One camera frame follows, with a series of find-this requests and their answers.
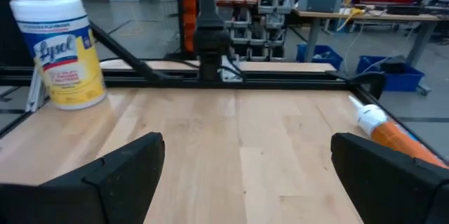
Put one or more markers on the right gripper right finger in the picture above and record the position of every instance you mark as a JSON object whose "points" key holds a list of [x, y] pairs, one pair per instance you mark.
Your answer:
{"points": [[393, 192]]}

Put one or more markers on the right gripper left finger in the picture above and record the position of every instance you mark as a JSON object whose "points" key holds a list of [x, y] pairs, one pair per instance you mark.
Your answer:
{"points": [[105, 196]]}

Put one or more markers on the orange sealant tube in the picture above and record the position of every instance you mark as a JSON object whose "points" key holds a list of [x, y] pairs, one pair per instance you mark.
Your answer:
{"points": [[393, 134]]}

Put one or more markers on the Lysol wipes canister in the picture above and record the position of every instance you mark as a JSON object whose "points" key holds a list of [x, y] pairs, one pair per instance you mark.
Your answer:
{"points": [[59, 59]]}

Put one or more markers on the blue floor crate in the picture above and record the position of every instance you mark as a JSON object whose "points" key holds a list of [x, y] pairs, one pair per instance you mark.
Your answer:
{"points": [[321, 55], [396, 76]]}

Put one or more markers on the wooden workbench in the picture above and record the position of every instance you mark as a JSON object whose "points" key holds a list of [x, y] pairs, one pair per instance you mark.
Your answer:
{"points": [[386, 17]]}

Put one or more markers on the grey storage bin rack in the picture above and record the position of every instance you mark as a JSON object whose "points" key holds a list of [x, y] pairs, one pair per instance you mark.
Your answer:
{"points": [[259, 24]]}

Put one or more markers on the white bracket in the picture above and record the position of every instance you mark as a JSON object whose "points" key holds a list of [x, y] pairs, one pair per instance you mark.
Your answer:
{"points": [[35, 90]]}

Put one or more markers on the black diagonal frame strut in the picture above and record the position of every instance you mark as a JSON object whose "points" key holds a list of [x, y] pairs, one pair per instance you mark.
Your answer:
{"points": [[122, 53]]}

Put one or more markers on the black table frame rail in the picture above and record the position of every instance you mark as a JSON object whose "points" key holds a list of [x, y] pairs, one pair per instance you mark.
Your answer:
{"points": [[280, 83]]}

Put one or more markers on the orange shelf post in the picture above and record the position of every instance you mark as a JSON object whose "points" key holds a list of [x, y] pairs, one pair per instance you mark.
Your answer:
{"points": [[189, 13]]}

